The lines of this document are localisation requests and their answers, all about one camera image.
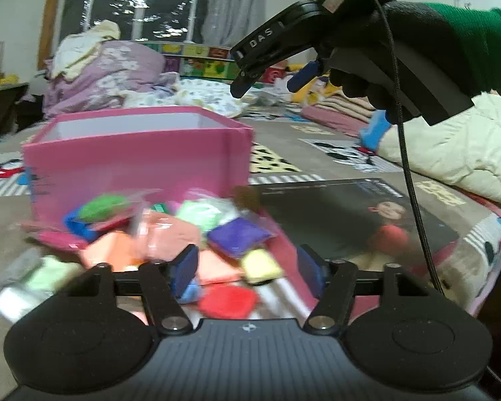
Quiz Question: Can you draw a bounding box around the white crumpled cloth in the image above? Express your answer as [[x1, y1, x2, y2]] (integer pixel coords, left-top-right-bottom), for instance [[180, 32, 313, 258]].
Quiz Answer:
[[248, 77, 295, 108]]

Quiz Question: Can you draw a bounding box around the pink striped folded blanket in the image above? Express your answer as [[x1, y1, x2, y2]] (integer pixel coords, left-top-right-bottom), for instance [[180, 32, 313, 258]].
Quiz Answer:
[[302, 94, 381, 137]]

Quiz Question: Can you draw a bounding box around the colourful alphabet foam mat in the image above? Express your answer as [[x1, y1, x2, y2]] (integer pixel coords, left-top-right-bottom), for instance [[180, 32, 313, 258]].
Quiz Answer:
[[144, 42, 294, 87]]

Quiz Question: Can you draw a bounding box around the grey curtain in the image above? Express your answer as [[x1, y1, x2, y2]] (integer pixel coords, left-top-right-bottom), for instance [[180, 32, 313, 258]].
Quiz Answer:
[[200, 0, 269, 47]]

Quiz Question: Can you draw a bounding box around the person's right forearm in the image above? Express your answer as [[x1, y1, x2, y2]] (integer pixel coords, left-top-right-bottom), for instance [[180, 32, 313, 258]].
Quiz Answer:
[[424, 2, 501, 99]]

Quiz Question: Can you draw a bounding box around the pink box lid portrait print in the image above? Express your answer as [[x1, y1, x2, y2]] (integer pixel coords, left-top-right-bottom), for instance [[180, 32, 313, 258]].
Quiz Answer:
[[234, 177, 461, 314]]

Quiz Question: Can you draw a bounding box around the window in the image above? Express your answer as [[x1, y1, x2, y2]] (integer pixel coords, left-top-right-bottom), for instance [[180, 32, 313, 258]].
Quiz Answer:
[[37, 0, 218, 47]]

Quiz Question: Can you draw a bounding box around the white leaf print blanket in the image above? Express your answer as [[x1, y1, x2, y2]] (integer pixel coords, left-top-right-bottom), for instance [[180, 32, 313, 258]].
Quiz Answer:
[[123, 78, 252, 119]]

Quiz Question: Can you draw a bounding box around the pile of colourful clay packets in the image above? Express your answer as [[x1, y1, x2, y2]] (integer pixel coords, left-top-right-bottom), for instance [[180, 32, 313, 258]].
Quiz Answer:
[[0, 190, 285, 323]]

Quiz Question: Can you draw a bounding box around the black cable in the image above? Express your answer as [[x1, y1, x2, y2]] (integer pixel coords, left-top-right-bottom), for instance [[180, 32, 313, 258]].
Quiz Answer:
[[369, 0, 446, 295]]

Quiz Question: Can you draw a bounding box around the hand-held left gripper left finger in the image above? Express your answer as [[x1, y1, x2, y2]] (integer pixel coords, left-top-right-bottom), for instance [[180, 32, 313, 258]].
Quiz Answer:
[[67, 243, 201, 337]]

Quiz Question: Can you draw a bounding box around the purple floral quilt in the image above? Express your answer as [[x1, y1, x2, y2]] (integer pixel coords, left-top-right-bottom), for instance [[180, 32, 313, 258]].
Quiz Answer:
[[44, 40, 180, 120]]

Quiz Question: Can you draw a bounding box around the pink cardboard box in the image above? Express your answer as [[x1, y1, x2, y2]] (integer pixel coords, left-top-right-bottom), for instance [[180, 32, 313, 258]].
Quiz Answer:
[[22, 106, 255, 228]]

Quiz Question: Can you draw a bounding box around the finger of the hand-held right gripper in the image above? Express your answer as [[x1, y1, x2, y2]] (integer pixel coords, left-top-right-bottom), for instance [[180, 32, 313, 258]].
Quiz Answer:
[[229, 2, 327, 98], [286, 59, 330, 93]]

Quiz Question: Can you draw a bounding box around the cartoon mouse printed blanket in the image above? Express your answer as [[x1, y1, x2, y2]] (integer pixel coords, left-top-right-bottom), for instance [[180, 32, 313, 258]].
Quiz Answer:
[[0, 111, 501, 322]]

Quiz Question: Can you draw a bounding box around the person's right hand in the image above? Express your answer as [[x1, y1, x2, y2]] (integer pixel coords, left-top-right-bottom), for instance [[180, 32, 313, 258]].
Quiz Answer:
[[327, 2, 459, 112]]

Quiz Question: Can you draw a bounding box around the blue cloth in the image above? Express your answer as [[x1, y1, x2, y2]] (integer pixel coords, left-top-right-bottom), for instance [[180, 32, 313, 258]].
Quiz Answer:
[[358, 109, 392, 152]]

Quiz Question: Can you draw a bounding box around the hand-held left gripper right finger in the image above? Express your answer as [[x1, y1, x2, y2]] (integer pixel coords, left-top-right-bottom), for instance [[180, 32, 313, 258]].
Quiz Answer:
[[296, 244, 432, 337]]

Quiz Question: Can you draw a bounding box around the yellow plush toy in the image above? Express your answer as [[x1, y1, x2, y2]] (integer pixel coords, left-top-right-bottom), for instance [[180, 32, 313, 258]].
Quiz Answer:
[[288, 64, 345, 105]]

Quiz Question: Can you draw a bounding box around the cream white clothing pile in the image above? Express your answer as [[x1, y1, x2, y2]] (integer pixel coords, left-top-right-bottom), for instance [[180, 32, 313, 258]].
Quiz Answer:
[[50, 19, 122, 80]]

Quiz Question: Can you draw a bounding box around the cream padded quilt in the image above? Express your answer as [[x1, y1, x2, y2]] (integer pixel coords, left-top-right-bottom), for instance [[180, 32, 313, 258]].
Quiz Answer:
[[377, 92, 501, 215]]

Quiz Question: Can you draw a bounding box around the cluttered black desk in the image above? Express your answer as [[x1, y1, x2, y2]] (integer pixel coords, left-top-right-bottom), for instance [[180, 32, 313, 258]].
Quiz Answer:
[[0, 81, 30, 148]]

